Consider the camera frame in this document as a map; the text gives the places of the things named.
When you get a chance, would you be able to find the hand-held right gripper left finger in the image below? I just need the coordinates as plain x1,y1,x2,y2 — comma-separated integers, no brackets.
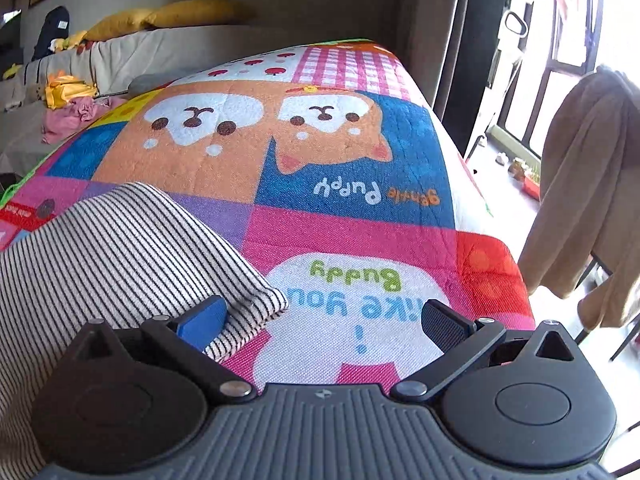
64,296,257,404

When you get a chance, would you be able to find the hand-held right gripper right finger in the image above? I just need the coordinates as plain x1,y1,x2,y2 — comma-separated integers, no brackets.
391,299,577,404

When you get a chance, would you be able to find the striped knit shirt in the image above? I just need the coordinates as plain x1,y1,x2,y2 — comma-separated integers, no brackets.
0,182,291,480

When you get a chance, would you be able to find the colourful cartoon printed blanket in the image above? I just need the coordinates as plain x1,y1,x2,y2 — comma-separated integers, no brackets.
0,38,539,397

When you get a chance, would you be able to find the black chair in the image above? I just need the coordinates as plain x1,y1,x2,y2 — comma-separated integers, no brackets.
574,252,640,362

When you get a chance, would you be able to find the red tray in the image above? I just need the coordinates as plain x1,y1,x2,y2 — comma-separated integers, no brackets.
520,174,544,202

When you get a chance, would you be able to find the brown cloth on chair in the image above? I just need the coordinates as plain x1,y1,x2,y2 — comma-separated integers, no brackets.
517,65,640,332

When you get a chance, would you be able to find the pink cloth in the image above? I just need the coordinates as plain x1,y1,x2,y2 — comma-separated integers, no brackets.
41,95,127,144

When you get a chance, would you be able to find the yellow cloth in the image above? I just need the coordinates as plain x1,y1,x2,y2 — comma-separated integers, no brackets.
44,73,99,109

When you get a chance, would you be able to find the white upright cleaner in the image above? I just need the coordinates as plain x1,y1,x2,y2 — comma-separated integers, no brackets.
486,9,529,132

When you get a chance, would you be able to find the beige covered sofa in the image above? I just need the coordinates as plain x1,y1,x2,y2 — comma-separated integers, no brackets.
0,22,281,177

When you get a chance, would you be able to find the grey curtain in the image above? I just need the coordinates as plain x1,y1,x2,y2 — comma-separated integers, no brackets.
432,0,517,159

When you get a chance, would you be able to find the yellow pillow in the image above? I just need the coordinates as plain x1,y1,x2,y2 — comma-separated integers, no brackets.
86,8,157,42
144,0,252,29

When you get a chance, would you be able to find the yellow plush toy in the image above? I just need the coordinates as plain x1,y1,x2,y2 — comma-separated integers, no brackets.
49,30,89,52

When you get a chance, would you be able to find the dark blue bag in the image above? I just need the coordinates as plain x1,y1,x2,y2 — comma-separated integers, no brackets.
32,5,70,62

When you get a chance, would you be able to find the black window frame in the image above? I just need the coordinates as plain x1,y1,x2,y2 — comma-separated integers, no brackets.
517,0,608,157

